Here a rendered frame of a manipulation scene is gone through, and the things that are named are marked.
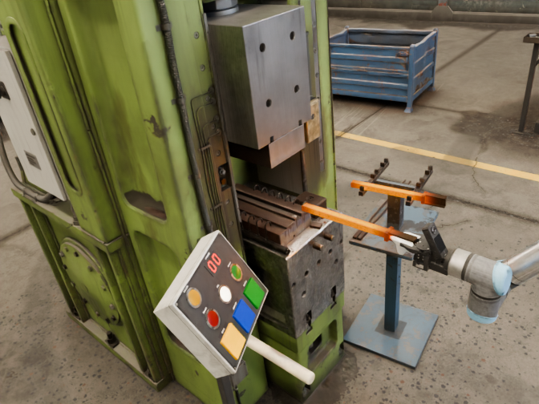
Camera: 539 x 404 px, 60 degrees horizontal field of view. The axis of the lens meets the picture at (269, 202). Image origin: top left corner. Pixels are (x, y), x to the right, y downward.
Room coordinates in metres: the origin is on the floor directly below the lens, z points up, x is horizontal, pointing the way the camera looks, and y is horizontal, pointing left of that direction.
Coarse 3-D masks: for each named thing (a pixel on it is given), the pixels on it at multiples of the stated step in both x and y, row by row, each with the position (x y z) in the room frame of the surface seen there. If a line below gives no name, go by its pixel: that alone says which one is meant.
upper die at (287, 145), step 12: (288, 132) 1.55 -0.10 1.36; (300, 132) 1.60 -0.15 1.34; (240, 144) 1.57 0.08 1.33; (276, 144) 1.50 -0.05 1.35; (288, 144) 1.55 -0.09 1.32; (300, 144) 1.59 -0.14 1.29; (240, 156) 1.58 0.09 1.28; (252, 156) 1.54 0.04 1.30; (264, 156) 1.49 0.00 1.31; (276, 156) 1.50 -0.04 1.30; (288, 156) 1.54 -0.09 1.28
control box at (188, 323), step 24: (216, 240) 1.20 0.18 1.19; (192, 264) 1.10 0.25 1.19; (216, 264) 1.12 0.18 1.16; (240, 264) 1.19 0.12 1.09; (168, 288) 1.03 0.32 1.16; (192, 288) 1.00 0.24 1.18; (216, 288) 1.06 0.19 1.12; (240, 288) 1.12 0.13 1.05; (264, 288) 1.19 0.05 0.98; (168, 312) 0.93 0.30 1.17; (192, 312) 0.94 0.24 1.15; (216, 312) 0.99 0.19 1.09; (192, 336) 0.91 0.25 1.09; (216, 336) 0.93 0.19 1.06; (216, 360) 0.89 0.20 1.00; (240, 360) 0.92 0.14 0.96
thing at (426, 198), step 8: (352, 184) 1.80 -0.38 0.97; (360, 184) 1.77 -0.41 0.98; (368, 184) 1.76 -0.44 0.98; (376, 184) 1.76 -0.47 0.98; (384, 192) 1.71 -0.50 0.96; (392, 192) 1.69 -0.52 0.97; (400, 192) 1.67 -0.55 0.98; (408, 192) 1.66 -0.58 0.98; (416, 192) 1.65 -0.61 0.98; (424, 192) 1.63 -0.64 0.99; (424, 200) 1.61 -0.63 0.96; (432, 200) 1.60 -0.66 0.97; (440, 200) 1.58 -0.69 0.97
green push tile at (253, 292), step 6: (252, 282) 1.16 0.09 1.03; (246, 288) 1.13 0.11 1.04; (252, 288) 1.14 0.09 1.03; (258, 288) 1.16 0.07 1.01; (246, 294) 1.11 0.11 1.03; (252, 294) 1.12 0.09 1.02; (258, 294) 1.14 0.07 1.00; (252, 300) 1.11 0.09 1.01; (258, 300) 1.12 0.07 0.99; (258, 306) 1.10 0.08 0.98
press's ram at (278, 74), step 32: (224, 32) 1.49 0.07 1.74; (256, 32) 1.48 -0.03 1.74; (288, 32) 1.58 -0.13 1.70; (224, 64) 1.51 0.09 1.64; (256, 64) 1.47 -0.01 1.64; (288, 64) 1.57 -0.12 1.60; (224, 96) 1.53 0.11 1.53; (256, 96) 1.45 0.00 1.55; (288, 96) 1.56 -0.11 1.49; (256, 128) 1.44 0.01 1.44; (288, 128) 1.55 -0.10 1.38
